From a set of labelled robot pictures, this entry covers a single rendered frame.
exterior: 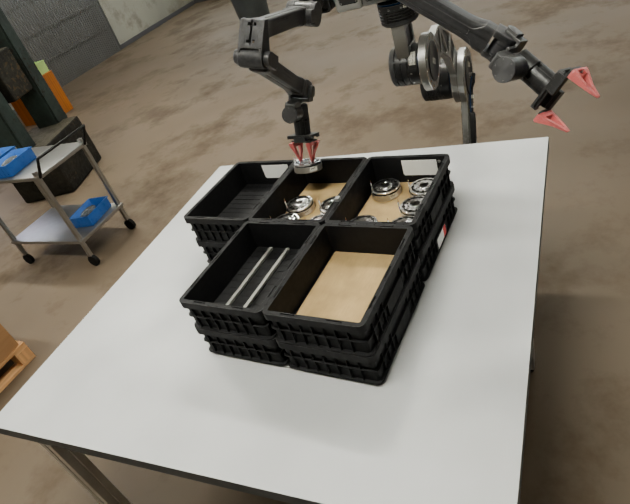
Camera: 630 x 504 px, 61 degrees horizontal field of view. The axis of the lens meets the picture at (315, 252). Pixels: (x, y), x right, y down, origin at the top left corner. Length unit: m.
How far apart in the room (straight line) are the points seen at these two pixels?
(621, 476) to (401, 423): 0.94
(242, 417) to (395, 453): 0.44
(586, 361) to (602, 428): 0.30
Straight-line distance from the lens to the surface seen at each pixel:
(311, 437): 1.40
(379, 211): 1.82
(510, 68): 1.32
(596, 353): 2.39
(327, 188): 2.04
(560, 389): 2.27
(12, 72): 5.78
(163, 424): 1.63
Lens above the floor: 1.81
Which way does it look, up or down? 35 degrees down
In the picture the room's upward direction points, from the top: 20 degrees counter-clockwise
